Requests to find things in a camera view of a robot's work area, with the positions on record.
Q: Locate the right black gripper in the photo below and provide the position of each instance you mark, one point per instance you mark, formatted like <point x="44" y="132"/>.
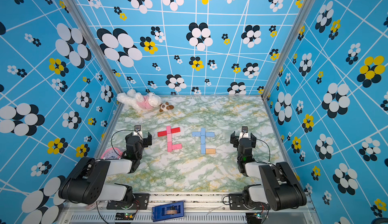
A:
<point x="235" y="140"/>

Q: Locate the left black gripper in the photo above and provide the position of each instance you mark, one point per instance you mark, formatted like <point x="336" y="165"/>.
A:
<point x="147" y="141"/>

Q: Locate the red block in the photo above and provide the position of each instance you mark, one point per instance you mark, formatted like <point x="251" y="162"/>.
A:
<point x="175" y="130"/>
<point x="162" y="134"/>

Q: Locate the wooden block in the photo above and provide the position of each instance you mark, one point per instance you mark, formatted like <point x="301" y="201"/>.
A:
<point x="210" y="151"/>

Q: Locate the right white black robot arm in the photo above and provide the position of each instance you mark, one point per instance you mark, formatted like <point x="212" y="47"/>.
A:
<point x="279" y="188"/>

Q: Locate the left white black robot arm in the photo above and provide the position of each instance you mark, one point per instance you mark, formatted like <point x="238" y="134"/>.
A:
<point x="86" y="184"/>

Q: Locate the small brown white plush dog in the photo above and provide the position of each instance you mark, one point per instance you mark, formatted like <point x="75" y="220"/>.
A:
<point x="165" y="107"/>

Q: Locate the pink alarm clock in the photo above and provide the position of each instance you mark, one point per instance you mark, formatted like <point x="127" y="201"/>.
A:
<point x="112" y="153"/>

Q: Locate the white pink plush toy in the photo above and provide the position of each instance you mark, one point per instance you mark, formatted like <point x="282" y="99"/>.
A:
<point x="138" y="101"/>

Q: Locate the blue box device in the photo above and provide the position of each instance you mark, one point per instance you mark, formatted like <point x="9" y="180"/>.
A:
<point x="168" y="211"/>

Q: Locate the right circuit board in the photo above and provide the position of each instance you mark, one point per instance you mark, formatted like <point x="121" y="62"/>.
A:
<point x="253" y="216"/>

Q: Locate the circuit board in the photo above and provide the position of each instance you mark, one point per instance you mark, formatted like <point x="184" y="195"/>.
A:
<point x="123" y="216"/>
<point x="253" y="216"/>

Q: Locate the left circuit board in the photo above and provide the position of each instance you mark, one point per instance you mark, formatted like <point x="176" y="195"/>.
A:
<point x="123" y="216"/>

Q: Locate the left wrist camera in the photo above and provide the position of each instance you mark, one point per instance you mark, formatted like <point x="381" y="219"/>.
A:
<point x="137" y="131"/>

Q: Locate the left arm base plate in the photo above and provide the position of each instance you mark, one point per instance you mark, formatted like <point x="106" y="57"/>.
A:
<point x="140" y="202"/>

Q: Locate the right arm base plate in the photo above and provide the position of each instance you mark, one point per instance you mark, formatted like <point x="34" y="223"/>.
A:
<point x="237" y="202"/>

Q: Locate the aluminium front rail frame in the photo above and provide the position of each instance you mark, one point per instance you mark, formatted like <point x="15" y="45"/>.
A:
<point x="200" y="208"/>

